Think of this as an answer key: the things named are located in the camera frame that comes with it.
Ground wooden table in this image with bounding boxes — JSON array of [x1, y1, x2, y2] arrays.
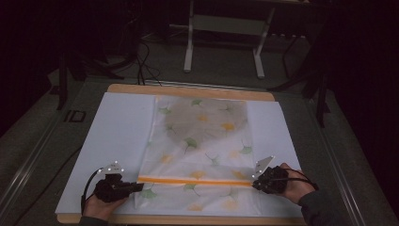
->
[[56, 83, 308, 226]]

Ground black floor cables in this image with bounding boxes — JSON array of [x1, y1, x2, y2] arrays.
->
[[134, 40, 164, 87]]

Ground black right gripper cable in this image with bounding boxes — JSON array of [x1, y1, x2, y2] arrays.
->
[[276, 168, 320, 191]]

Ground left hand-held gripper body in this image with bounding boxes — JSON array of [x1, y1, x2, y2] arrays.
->
[[93, 160, 132, 203]]

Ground person's left hand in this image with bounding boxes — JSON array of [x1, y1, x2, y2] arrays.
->
[[82, 192, 128, 221]]

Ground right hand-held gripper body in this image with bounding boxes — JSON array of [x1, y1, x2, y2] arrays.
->
[[253, 155, 290, 195]]

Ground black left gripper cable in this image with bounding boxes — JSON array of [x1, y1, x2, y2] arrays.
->
[[80, 168, 105, 217]]

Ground black rectangular floor bracket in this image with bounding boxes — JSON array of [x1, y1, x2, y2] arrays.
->
[[63, 109, 87, 123]]

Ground black metal stand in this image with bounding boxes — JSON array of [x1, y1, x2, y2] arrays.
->
[[56, 43, 126, 111], [267, 18, 332, 129]]

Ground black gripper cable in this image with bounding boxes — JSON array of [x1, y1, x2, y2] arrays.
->
[[80, 168, 105, 217], [276, 168, 320, 191]]

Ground thin black floor cable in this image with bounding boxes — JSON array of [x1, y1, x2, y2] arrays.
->
[[13, 146, 83, 226]]

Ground metal floor rail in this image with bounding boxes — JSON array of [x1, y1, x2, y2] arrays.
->
[[309, 98, 369, 226], [0, 116, 65, 210]]

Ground white table mat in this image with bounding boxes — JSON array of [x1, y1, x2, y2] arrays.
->
[[55, 91, 307, 218]]

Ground white ginkgo print zip bag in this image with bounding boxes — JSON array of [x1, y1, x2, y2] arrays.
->
[[134, 94, 263, 218]]

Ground white metal stand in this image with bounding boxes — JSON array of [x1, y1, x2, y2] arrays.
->
[[183, 0, 278, 80]]

